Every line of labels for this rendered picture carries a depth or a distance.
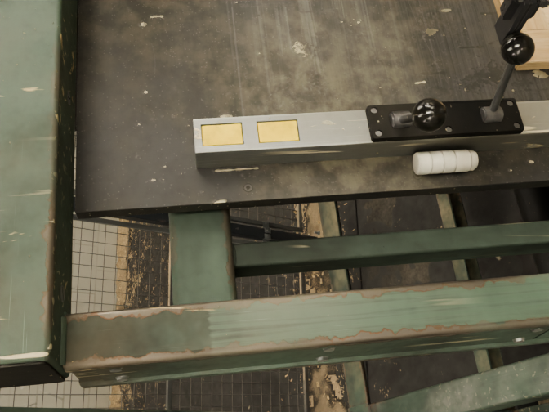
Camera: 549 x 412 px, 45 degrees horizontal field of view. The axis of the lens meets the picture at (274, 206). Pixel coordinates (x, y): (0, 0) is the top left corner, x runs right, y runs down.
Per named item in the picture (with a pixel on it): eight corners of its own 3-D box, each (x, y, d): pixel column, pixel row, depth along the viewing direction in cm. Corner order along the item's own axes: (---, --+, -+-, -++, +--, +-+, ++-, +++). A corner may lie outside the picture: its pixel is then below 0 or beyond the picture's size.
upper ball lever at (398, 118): (412, 134, 85) (453, 130, 71) (383, 136, 84) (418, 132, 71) (411, 105, 84) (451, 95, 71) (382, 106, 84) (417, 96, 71)
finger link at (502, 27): (531, 4, 73) (524, 4, 72) (506, 45, 79) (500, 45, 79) (524, -17, 74) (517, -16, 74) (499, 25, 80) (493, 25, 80)
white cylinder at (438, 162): (414, 179, 85) (473, 175, 86) (421, 167, 83) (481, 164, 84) (410, 158, 87) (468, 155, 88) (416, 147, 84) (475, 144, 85)
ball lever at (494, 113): (507, 130, 85) (545, 44, 74) (479, 132, 84) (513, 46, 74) (497, 110, 87) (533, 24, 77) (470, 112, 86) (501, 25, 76)
